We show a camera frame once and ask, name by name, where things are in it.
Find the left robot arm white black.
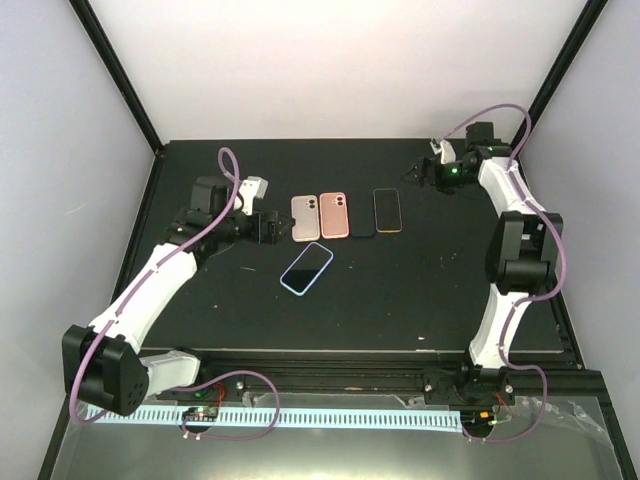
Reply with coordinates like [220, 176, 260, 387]
[62, 175, 291, 422]

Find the phone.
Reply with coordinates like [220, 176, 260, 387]
[279, 242, 334, 297]
[319, 192, 349, 239]
[290, 195, 321, 243]

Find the right black frame post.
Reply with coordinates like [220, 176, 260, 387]
[528, 0, 609, 131]

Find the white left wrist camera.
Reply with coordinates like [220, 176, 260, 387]
[237, 176, 269, 216]

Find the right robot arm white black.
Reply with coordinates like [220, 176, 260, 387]
[404, 122, 563, 404]

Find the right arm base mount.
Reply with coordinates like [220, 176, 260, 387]
[421, 366, 507, 407]

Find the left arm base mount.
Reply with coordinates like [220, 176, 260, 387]
[161, 370, 249, 400]

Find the white slotted cable duct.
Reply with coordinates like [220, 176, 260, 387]
[96, 404, 462, 433]

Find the black frame post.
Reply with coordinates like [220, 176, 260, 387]
[69, 0, 164, 154]
[528, 0, 609, 131]

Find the phone in blue case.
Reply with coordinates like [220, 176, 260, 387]
[279, 242, 334, 297]

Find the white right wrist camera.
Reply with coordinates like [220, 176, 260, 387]
[430, 139, 456, 165]

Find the left black frame post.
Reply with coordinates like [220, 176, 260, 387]
[69, 0, 164, 154]

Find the black smartphone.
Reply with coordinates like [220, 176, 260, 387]
[348, 194, 376, 238]
[373, 188, 402, 233]

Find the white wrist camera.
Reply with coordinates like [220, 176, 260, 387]
[237, 176, 269, 216]
[430, 139, 456, 165]

